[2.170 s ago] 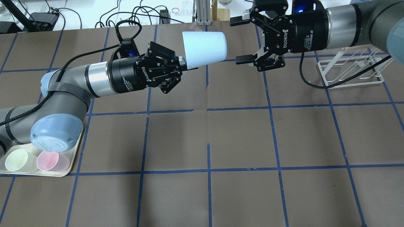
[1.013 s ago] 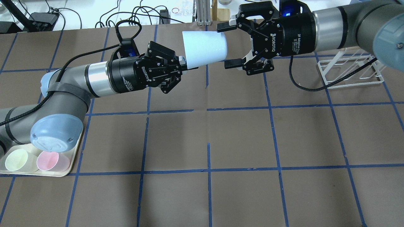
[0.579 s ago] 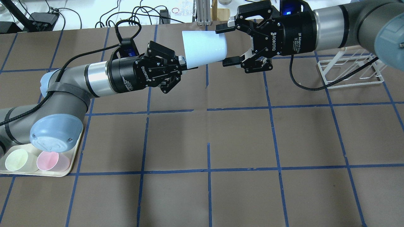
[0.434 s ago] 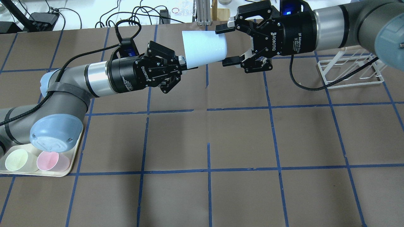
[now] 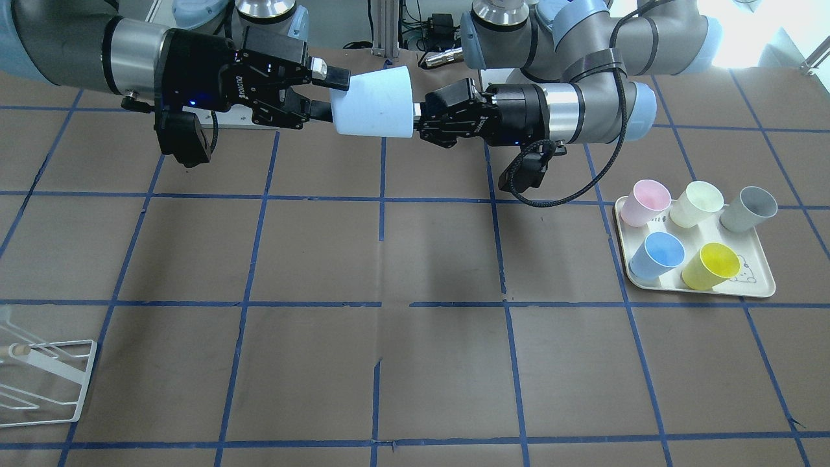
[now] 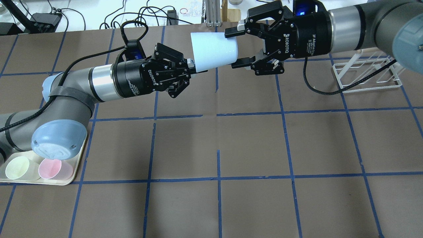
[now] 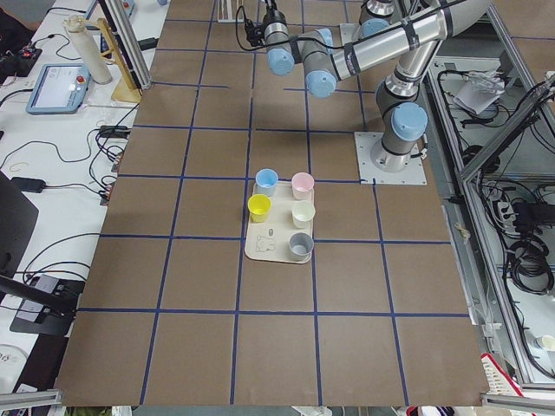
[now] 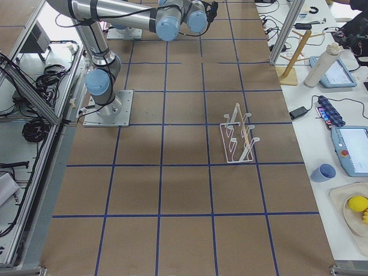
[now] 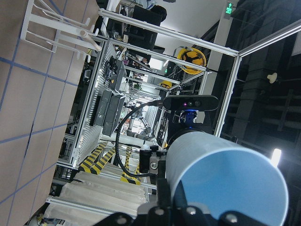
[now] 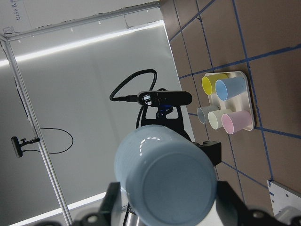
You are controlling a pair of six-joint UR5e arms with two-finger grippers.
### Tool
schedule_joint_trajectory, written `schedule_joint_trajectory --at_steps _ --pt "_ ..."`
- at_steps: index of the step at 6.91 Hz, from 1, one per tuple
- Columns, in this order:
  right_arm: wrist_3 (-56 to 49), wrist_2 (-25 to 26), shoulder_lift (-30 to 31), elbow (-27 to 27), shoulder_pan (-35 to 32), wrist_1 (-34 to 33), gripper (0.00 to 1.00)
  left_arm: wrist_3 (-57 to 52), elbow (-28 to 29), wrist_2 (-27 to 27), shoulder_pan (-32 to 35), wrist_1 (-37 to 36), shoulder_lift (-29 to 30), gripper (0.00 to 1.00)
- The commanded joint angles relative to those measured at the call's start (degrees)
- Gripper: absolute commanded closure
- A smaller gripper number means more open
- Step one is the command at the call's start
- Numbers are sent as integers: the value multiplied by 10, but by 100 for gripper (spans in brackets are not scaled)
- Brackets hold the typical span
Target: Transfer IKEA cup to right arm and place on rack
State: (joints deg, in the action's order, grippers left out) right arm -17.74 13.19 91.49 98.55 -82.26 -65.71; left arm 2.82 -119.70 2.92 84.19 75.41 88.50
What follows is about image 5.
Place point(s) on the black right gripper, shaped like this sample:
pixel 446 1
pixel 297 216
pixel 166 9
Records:
pixel 193 70

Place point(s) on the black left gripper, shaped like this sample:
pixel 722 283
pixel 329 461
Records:
pixel 519 111

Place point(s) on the light blue plastic cup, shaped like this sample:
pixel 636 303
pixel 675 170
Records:
pixel 378 104

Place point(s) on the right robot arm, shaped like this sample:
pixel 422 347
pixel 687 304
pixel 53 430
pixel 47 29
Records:
pixel 90 45

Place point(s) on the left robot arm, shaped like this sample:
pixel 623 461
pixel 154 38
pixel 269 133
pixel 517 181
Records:
pixel 572 71

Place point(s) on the pink plastic cup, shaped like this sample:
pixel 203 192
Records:
pixel 648 199

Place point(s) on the cream plastic cup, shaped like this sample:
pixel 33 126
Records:
pixel 698 202

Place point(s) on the yellow plastic cup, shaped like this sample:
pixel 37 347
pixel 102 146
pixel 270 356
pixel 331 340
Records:
pixel 713 264

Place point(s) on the grey plastic cup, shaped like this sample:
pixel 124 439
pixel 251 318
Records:
pixel 751 207

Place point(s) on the cream plastic tray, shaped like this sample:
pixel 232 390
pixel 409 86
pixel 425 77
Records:
pixel 754 278

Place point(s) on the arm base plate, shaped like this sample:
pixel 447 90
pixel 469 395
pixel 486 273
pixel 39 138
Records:
pixel 493 76
pixel 238 117

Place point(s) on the aluminium frame post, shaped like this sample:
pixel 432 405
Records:
pixel 385 29

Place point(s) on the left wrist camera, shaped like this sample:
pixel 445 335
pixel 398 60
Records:
pixel 530 166

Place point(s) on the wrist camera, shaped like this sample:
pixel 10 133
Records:
pixel 181 134
pixel 530 166

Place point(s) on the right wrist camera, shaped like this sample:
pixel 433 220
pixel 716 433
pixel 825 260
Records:
pixel 181 134

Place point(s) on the white wire rack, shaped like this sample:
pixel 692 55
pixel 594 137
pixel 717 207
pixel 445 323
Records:
pixel 42 382

